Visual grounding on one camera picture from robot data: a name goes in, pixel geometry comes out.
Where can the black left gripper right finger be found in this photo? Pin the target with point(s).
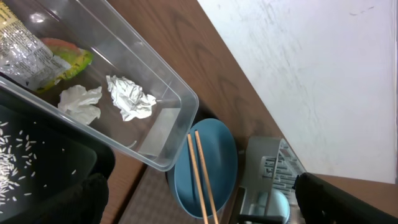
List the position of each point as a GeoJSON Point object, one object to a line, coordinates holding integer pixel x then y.
{"type": "Point", "coordinates": [321, 202]}

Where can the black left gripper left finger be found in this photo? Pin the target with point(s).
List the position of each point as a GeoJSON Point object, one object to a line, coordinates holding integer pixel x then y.
{"type": "Point", "coordinates": [83, 203]}

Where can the light blue plastic cup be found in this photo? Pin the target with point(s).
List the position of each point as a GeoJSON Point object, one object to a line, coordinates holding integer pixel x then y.
{"type": "Point", "coordinates": [278, 206]}

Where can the small white tissue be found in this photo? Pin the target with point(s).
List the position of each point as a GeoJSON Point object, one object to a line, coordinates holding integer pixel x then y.
{"type": "Point", "coordinates": [80, 103]}

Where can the wooden chopstick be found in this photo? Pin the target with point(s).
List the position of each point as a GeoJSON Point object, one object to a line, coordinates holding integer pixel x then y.
{"type": "Point", "coordinates": [197, 179]}
{"type": "Point", "coordinates": [207, 180]}

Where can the dark blue plate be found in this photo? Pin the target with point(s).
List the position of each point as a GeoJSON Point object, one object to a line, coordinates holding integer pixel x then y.
{"type": "Point", "coordinates": [221, 159]}

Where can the yellow green snack wrapper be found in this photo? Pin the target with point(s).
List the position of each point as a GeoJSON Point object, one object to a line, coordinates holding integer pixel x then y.
{"type": "Point", "coordinates": [37, 64]}

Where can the grey plastic dishwasher rack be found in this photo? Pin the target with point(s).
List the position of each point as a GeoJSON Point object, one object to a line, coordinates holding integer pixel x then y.
{"type": "Point", "coordinates": [270, 164]}

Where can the black tray bin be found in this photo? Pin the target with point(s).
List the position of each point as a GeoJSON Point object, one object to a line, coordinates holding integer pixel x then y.
{"type": "Point", "coordinates": [86, 155]}

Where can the brown serving tray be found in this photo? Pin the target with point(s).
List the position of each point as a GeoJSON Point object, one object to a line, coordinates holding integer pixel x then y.
{"type": "Point", "coordinates": [153, 202]}

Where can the pile of white rice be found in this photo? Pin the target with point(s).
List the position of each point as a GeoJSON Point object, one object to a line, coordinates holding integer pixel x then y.
{"type": "Point", "coordinates": [12, 165]}

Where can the clear plastic bin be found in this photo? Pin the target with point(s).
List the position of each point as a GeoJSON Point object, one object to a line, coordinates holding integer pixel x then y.
{"type": "Point", "coordinates": [119, 51]}

